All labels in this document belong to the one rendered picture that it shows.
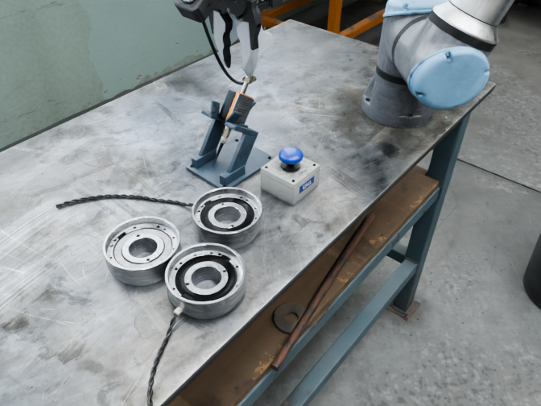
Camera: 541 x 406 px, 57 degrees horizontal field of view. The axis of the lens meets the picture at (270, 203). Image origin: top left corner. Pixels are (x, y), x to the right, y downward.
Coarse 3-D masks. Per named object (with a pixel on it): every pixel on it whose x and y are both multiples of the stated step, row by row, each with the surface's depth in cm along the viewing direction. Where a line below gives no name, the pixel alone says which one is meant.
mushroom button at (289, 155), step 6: (282, 150) 80; (288, 150) 80; (294, 150) 80; (300, 150) 81; (282, 156) 79; (288, 156) 79; (294, 156) 79; (300, 156) 79; (288, 162) 79; (294, 162) 79
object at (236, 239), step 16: (208, 192) 77; (224, 192) 78; (240, 192) 78; (192, 208) 74; (224, 208) 77; (240, 208) 76; (256, 208) 76; (224, 224) 74; (256, 224) 73; (208, 240) 72; (224, 240) 71; (240, 240) 72
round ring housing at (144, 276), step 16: (128, 224) 72; (144, 224) 73; (160, 224) 73; (112, 240) 71; (128, 240) 71; (144, 240) 72; (160, 240) 71; (176, 240) 71; (112, 256) 68; (128, 256) 68; (112, 272) 68; (128, 272) 66; (144, 272) 66; (160, 272) 67
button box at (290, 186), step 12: (276, 156) 84; (264, 168) 81; (276, 168) 81; (288, 168) 81; (300, 168) 81; (312, 168) 81; (264, 180) 83; (276, 180) 80; (288, 180) 79; (300, 180) 79; (312, 180) 82; (276, 192) 82; (288, 192) 80; (300, 192) 81
